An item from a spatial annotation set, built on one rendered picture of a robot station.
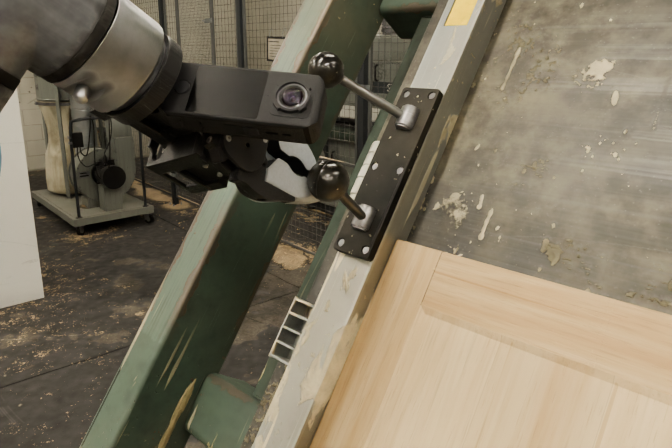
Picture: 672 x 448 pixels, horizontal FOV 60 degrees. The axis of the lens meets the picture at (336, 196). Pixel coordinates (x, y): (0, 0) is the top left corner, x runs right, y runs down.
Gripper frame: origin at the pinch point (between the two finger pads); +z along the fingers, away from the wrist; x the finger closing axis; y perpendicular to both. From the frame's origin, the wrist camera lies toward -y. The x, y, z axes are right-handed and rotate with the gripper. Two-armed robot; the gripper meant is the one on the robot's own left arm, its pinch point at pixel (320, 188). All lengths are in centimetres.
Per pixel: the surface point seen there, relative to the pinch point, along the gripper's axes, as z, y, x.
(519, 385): 11.4, -14.8, 15.3
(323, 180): -3.5, -3.1, 1.5
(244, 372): 177, 179, -14
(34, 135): 245, 699, -315
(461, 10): 9.1, -9.0, -25.7
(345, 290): 9.1, 2.2, 7.0
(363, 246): 8.1, 0.0, 2.8
